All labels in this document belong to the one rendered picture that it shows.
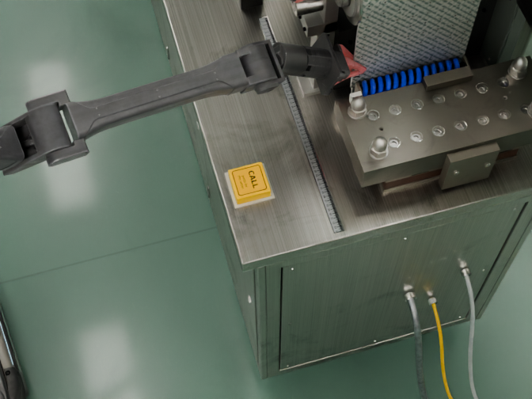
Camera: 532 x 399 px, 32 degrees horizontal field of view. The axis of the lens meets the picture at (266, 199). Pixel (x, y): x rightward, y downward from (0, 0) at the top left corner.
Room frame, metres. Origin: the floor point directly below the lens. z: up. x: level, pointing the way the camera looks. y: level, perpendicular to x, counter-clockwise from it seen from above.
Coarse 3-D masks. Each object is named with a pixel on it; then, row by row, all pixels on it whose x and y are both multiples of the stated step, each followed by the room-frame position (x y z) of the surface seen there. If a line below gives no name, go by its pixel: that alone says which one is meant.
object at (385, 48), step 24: (384, 24) 1.05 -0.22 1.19; (408, 24) 1.06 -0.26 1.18; (432, 24) 1.08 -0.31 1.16; (456, 24) 1.09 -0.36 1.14; (360, 48) 1.04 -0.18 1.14; (384, 48) 1.05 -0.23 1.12; (408, 48) 1.07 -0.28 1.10; (432, 48) 1.08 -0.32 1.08; (456, 48) 1.09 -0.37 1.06; (384, 72) 1.06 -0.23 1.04
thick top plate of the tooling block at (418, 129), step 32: (384, 96) 1.01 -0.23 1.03; (416, 96) 1.00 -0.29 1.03; (448, 96) 1.00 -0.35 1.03; (480, 96) 1.00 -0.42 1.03; (512, 96) 1.00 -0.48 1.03; (352, 128) 0.93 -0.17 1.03; (384, 128) 0.93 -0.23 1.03; (416, 128) 0.93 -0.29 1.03; (448, 128) 0.93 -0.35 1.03; (480, 128) 0.93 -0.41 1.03; (512, 128) 0.93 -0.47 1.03; (352, 160) 0.89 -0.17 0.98; (384, 160) 0.86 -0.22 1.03; (416, 160) 0.86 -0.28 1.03
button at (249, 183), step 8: (240, 168) 0.91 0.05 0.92; (248, 168) 0.91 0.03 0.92; (256, 168) 0.91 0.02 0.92; (232, 176) 0.89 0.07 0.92; (240, 176) 0.89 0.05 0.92; (248, 176) 0.89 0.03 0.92; (256, 176) 0.89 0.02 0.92; (264, 176) 0.89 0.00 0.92; (232, 184) 0.87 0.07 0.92; (240, 184) 0.87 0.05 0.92; (248, 184) 0.87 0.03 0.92; (256, 184) 0.87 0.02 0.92; (264, 184) 0.87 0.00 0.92; (240, 192) 0.85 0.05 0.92; (248, 192) 0.85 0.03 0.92; (256, 192) 0.85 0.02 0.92; (264, 192) 0.85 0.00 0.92; (240, 200) 0.84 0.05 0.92; (248, 200) 0.84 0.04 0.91
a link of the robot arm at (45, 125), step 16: (32, 112) 0.82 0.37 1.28; (48, 112) 0.82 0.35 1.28; (0, 128) 0.80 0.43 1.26; (16, 128) 0.83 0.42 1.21; (32, 128) 0.80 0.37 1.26; (48, 128) 0.79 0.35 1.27; (64, 128) 0.80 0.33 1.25; (0, 144) 0.77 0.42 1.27; (16, 144) 0.78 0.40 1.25; (32, 144) 0.80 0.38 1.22; (48, 144) 0.77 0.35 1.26; (64, 144) 0.77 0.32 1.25; (0, 160) 0.74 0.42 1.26; (16, 160) 0.76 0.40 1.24; (32, 160) 0.76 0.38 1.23
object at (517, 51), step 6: (522, 30) 1.32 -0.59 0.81; (528, 30) 1.31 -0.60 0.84; (522, 36) 1.31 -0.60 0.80; (528, 36) 1.30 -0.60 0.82; (522, 42) 1.31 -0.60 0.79; (528, 42) 1.30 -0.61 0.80; (516, 48) 1.32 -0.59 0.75; (522, 48) 1.30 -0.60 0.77; (528, 48) 1.30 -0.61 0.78; (516, 54) 1.31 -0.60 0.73; (522, 54) 1.30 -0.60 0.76; (528, 54) 1.30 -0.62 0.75
